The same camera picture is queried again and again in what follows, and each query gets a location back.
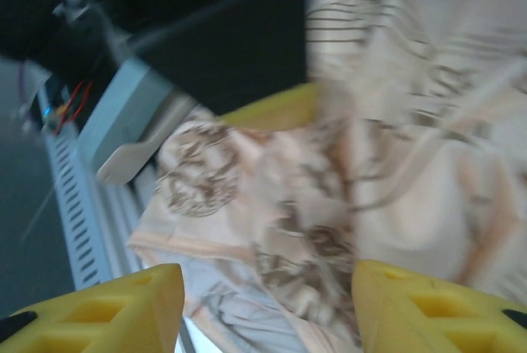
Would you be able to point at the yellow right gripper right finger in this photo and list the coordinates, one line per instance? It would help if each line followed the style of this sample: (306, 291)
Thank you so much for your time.
(432, 312)

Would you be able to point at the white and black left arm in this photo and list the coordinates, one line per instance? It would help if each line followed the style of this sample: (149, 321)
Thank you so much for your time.
(29, 7)

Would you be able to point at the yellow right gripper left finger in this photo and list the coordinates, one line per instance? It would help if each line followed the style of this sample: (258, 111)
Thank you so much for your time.
(103, 316)

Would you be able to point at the peach printed t-shirt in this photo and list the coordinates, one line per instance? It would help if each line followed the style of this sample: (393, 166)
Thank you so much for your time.
(391, 143)

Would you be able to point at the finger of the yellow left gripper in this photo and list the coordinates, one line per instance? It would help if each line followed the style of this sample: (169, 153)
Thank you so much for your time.
(280, 110)

